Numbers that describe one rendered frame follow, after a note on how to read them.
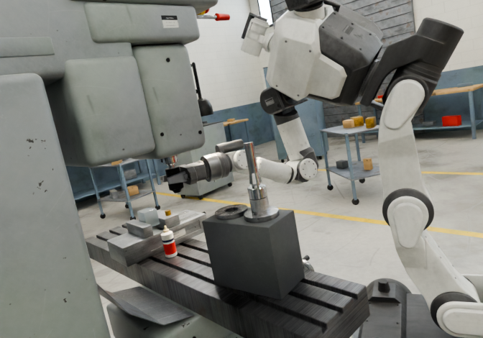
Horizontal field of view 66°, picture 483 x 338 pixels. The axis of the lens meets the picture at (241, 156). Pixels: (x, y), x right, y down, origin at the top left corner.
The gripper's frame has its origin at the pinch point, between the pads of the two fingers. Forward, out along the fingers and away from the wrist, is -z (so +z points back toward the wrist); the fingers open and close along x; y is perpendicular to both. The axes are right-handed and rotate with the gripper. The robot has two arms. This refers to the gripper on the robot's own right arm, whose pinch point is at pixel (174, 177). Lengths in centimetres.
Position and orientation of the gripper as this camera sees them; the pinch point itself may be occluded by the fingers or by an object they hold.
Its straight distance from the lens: 119.5
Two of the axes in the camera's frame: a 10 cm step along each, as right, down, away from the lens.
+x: 4.7, 0.5, -8.8
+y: 1.8, 9.7, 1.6
